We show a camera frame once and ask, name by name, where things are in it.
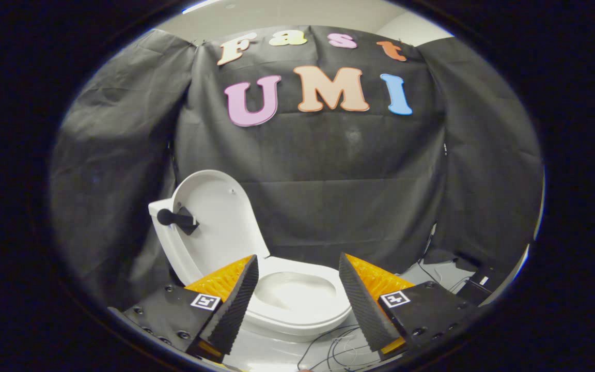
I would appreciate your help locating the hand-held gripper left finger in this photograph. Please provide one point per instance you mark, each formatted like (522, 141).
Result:
(235, 305)

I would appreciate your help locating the white toilet lid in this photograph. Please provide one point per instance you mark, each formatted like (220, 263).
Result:
(225, 227)

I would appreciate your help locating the black backdrop cloth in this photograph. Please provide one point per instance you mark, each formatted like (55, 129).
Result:
(328, 165)

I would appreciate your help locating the white ceramic toilet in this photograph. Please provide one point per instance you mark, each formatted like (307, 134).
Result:
(297, 292)

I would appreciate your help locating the black box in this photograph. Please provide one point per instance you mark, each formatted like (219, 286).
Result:
(475, 289)

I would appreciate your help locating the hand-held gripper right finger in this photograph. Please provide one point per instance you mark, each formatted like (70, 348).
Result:
(362, 305)

